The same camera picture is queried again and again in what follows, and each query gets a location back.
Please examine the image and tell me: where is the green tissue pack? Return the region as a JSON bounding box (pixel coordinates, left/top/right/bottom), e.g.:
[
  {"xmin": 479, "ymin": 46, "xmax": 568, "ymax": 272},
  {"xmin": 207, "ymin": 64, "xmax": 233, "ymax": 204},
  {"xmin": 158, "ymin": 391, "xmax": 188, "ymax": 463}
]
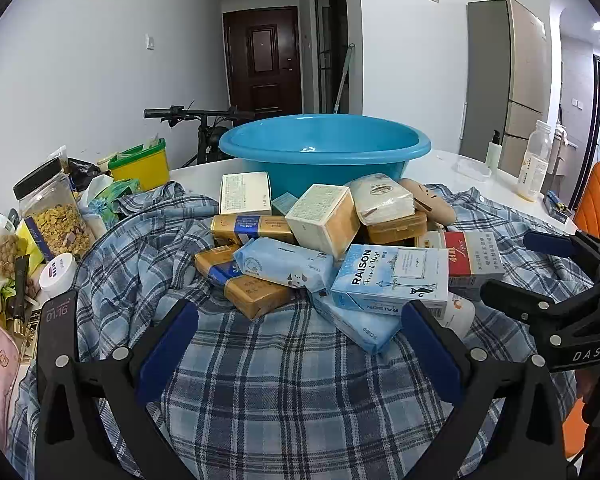
[{"xmin": 77, "ymin": 175, "xmax": 142, "ymax": 227}]

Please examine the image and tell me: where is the small dark blue box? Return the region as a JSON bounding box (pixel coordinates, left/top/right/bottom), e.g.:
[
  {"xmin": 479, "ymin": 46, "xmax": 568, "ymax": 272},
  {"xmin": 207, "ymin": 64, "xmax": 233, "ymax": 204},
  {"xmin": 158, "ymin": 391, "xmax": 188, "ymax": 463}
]
[{"xmin": 543, "ymin": 190, "xmax": 574, "ymax": 224}]

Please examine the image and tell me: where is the blue plaid shirt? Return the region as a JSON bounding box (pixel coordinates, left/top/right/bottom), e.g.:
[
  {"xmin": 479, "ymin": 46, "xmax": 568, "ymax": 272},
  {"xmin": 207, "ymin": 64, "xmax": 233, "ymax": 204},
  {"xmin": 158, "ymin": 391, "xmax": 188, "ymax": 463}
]
[{"xmin": 7, "ymin": 180, "xmax": 600, "ymax": 480}]

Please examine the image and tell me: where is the clear milk bottle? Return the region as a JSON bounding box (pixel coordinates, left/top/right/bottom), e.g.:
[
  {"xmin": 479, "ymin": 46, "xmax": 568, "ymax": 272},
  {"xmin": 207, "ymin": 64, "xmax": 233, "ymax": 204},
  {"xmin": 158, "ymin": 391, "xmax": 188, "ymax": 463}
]
[{"xmin": 517, "ymin": 119, "xmax": 554, "ymax": 202}]

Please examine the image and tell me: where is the white pump bottle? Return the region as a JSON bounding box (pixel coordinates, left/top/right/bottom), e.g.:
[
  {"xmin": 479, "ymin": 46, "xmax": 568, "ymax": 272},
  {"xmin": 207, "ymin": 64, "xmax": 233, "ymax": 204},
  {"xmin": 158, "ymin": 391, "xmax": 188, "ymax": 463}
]
[{"xmin": 484, "ymin": 129, "xmax": 504, "ymax": 170}]

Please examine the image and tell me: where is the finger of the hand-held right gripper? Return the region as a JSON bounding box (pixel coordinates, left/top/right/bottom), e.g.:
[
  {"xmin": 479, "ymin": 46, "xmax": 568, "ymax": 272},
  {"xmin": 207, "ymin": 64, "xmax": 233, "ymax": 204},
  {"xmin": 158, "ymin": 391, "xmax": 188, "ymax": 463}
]
[
  {"xmin": 523, "ymin": 229, "xmax": 600, "ymax": 281},
  {"xmin": 480, "ymin": 279, "xmax": 600, "ymax": 345}
]

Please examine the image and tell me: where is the tan round vented case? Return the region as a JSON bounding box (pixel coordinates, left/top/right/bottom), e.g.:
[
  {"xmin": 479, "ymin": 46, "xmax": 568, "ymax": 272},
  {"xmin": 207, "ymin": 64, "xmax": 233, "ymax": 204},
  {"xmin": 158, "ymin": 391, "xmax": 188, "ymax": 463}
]
[{"xmin": 399, "ymin": 178, "xmax": 457, "ymax": 227}]

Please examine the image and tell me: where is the black framed glass door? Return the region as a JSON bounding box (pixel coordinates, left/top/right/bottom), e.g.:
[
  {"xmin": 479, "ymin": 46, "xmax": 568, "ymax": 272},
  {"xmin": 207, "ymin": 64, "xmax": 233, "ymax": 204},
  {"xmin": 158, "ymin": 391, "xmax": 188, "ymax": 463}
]
[{"xmin": 313, "ymin": 0, "xmax": 349, "ymax": 115}]

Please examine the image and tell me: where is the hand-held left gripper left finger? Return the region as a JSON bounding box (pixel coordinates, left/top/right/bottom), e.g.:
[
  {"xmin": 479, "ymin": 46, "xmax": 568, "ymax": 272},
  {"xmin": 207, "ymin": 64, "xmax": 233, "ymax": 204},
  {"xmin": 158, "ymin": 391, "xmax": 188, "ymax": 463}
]
[{"xmin": 36, "ymin": 299, "xmax": 201, "ymax": 480}]

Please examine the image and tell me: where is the grey refrigerator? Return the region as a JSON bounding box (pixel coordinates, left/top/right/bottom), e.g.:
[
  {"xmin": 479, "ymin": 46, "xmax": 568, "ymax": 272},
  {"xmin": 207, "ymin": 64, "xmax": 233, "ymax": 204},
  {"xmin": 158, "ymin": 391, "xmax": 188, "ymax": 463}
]
[{"xmin": 458, "ymin": 0, "xmax": 554, "ymax": 179}]

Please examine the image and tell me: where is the clear bag of nuts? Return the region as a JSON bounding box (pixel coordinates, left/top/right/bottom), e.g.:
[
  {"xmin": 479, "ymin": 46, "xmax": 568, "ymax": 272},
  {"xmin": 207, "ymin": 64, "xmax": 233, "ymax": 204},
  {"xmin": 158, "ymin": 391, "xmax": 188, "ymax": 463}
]
[{"xmin": 0, "ymin": 224, "xmax": 29, "ymax": 282}]

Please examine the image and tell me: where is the black plastic bag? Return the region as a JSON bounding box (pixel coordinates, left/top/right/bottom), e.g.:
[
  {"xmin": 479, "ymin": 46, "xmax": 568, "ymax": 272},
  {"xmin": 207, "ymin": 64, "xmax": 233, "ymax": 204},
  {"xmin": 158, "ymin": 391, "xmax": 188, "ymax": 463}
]
[{"xmin": 67, "ymin": 157, "xmax": 101, "ymax": 191}]

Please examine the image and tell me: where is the small teal box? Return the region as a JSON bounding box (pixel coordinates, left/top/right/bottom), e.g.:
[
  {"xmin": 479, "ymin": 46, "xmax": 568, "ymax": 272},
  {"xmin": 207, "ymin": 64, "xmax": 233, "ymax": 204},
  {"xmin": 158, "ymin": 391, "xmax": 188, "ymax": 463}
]
[{"xmin": 271, "ymin": 192, "xmax": 301, "ymax": 217}]

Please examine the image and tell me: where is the dark brown door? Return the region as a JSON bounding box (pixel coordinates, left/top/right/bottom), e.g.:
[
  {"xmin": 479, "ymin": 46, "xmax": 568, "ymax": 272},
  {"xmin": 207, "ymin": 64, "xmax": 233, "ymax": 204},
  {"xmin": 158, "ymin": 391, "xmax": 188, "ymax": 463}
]
[{"xmin": 222, "ymin": 6, "xmax": 301, "ymax": 116}]

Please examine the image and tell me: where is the red and white carton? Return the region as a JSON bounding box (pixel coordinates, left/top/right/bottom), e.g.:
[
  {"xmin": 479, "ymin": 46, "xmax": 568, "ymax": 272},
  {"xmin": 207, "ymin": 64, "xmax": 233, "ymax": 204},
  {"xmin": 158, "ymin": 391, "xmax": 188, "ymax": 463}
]
[{"xmin": 414, "ymin": 231, "xmax": 506, "ymax": 289}]

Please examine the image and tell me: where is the black smartphone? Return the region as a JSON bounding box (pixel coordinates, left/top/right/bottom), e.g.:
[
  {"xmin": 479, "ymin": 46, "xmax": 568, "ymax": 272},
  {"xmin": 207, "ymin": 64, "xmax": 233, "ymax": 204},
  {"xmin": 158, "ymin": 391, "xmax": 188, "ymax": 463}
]
[{"xmin": 36, "ymin": 289, "xmax": 81, "ymax": 362}]

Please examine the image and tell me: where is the gold box with blue label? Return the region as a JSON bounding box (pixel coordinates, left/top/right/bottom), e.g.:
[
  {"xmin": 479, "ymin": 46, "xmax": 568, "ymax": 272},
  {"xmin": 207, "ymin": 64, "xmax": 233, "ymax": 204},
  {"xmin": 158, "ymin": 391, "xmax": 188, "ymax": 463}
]
[
  {"xmin": 210, "ymin": 213, "xmax": 296, "ymax": 249},
  {"xmin": 194, "ymin": 244, "xmax": 294, "ymax": 320}
]

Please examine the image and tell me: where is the yellow bin with green rim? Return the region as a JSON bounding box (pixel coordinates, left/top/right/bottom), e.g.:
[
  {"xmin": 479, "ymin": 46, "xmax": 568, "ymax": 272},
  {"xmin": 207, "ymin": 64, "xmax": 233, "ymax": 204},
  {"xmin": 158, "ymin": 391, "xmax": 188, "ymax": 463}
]
[{"xmin": 107, "ymin": 138, "xmax": 171, "ymax": 192}]

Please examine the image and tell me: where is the white soft tissue pack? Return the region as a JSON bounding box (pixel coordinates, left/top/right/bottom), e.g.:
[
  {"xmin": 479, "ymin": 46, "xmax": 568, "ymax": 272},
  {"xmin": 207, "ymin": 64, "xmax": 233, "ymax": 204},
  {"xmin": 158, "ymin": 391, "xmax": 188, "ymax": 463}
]
[{"xmin": 343, "ymin": 173, "xmax": 415, "ymax": 226}]

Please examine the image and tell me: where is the mop with long handle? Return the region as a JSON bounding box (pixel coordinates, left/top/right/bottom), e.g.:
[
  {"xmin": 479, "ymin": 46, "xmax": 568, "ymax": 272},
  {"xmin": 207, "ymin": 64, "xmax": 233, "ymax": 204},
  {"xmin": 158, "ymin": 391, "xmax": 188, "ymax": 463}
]
[{"xmin": 332, "ymin": 43, "xmax": 356, "ymax": 115}]

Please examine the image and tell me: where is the white round labelled jar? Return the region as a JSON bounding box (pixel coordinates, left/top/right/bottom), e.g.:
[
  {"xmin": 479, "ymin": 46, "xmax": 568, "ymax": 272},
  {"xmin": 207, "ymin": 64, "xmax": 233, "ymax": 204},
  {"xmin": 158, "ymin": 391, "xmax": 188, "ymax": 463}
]
[{"xmin": 38, "ymin": 253, "xmax": 78, "ymax": 301}]

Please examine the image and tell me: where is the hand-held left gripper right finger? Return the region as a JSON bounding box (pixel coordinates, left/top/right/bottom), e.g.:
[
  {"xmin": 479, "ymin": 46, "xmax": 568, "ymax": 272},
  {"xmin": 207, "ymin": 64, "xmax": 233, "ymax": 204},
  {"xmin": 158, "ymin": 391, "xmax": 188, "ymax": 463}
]
[{"xmin": 401, "ymin": 300, "xmax": 567, "ymax": 480}]

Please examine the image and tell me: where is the clear cereal jar black lid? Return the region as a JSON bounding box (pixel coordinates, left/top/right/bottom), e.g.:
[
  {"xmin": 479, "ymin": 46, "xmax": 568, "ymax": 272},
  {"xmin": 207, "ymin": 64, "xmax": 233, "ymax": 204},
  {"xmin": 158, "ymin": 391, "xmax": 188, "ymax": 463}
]
[{"xmin": 13, "ymin": 157, "xmax": 97, "ymax": 261}]

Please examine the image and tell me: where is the amber plastic box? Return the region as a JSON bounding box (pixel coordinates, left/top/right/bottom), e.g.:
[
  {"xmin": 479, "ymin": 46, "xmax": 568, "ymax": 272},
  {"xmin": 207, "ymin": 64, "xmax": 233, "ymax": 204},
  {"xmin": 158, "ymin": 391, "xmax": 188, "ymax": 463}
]
[{"xmin": 364, "ymin": 210, "xmax": 429, "ymax": 246}]

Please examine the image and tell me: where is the cream cube carton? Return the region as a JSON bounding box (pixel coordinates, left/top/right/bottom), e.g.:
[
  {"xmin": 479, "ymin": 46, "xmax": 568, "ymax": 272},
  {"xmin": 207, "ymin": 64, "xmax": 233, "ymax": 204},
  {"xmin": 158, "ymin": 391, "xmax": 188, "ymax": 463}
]
[{"xmin": 284, "ymin": 183, "xmax": 362, "ymax": 261}]

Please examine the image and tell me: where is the clear plastic lidded container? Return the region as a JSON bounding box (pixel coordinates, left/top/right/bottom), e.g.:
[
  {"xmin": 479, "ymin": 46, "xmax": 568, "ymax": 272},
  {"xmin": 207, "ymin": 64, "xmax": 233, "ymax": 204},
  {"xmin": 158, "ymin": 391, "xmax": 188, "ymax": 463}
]
[{"xmin": 454, "ymin": 154, "xmax": 492, "ymax": 179}]

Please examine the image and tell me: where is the white round bottle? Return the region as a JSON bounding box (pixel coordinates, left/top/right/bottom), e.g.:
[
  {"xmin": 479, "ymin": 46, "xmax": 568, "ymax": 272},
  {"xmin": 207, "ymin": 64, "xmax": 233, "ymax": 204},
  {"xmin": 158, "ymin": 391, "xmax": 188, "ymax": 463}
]
[{"xmin": 431, "ymin": 292, "xmax": 476, "ymax": 339}]

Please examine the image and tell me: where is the blue plastic basin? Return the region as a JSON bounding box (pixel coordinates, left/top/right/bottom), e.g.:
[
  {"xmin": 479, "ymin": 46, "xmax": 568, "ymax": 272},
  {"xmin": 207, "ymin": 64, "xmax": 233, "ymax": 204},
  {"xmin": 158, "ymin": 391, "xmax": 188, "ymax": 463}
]
[{"xmin": 218, "ymin": 114, "xmax": 432, "ymax": 200}]

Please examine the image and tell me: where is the white printed cube carton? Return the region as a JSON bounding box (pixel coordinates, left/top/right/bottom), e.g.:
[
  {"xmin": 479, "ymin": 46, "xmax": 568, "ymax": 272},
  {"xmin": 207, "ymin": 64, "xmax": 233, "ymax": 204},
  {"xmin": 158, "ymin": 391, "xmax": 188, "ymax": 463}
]
[{"xmin": 219, "ymin": 171, "xmax": 273, "ymax": 216}]

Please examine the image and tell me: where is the light blue tissue pack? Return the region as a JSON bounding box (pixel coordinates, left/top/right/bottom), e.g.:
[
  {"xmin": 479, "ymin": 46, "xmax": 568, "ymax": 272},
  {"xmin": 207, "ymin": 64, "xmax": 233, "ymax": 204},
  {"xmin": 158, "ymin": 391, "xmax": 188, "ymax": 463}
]
[
  {"xmin": 233, "ymin": 237, "xmax": 335, "ymax": 291},
  {"xmin": 309, "ymin": 287, "xmax": 404, "ymax": 356}
]

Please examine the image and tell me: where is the light blue illustrated carton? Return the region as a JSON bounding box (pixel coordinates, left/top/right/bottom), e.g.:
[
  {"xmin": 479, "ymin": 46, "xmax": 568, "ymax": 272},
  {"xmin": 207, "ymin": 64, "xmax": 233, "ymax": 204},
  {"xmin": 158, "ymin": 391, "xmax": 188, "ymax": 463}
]
[{"xmin": 330, "ymin": 244, "xmax": 450, "ymax": 317}]

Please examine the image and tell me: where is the black bicycle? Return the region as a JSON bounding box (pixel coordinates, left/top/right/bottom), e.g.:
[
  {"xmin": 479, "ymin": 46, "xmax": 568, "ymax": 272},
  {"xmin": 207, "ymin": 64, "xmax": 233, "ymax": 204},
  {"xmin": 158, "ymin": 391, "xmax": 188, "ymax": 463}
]
[{"xmin": 143, "ymin": 104, "xmax": 256, "ymax": 169}]

